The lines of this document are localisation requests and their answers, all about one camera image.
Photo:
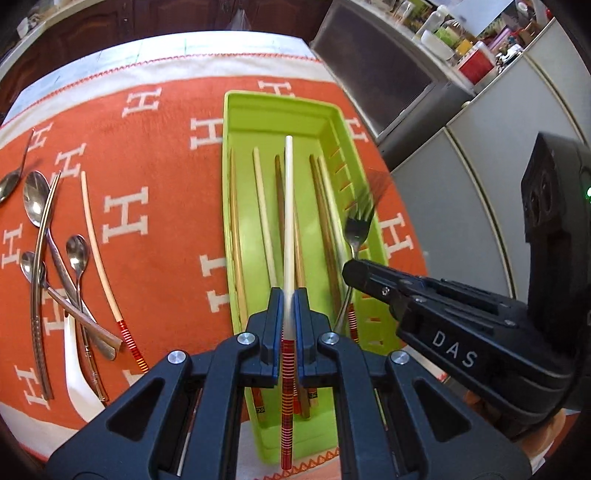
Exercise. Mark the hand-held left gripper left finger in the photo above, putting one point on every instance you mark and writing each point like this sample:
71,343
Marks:
276,323

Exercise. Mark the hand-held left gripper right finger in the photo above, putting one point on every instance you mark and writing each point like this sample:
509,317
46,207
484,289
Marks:
301,323

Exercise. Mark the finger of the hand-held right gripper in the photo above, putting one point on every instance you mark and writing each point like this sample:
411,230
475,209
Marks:
369,277

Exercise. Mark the metal fork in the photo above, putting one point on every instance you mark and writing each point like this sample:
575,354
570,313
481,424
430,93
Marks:
358,230
38,341

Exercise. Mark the red-striped cream chopstick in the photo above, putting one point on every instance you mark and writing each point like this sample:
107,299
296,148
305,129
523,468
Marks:
131,345
289,207

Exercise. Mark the group of assorted chopsticks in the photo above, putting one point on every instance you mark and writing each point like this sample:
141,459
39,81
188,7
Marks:
264,217

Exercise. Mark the green plastic utensil tray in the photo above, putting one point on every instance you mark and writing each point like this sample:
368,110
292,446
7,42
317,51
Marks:
258,120

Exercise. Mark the white ceramic soup spoon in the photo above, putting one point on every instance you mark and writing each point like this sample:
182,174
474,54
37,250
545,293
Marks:
76,369

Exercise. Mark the small metal spoon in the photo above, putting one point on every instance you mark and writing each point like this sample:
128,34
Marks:
31,265
8,184

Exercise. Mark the large metal spoon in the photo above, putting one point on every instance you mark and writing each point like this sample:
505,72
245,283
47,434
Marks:
34,196

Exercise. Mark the person's right hand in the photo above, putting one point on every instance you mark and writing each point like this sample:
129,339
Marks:
547,445

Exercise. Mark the grey refrigerator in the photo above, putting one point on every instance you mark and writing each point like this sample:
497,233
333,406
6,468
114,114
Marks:
461,207

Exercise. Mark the steel cabinet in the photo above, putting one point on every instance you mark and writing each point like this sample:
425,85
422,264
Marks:
383,78

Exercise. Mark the orange printed blanket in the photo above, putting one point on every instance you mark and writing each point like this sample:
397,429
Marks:
152,152

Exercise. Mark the red container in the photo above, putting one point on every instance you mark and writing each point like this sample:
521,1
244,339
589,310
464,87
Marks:
475,67

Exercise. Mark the white bowl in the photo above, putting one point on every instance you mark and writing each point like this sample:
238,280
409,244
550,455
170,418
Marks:
436,41

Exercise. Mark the green container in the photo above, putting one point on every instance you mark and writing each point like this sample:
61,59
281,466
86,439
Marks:
448,34

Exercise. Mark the white plastic bottle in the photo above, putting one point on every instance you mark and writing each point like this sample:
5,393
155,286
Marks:
431,21

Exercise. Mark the glass jar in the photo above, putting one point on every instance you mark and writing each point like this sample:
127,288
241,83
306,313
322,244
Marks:
405,7

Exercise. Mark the hanging plastic bag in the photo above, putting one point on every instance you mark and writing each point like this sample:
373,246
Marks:
242,21

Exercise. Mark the tile-print table cover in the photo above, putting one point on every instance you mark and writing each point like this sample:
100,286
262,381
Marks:
138,50

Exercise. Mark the wooden kitchen cabinets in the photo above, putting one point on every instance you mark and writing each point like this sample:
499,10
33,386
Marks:
138,18

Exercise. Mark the white kitchen countertop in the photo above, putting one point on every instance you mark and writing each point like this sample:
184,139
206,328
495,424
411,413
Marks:
18,55

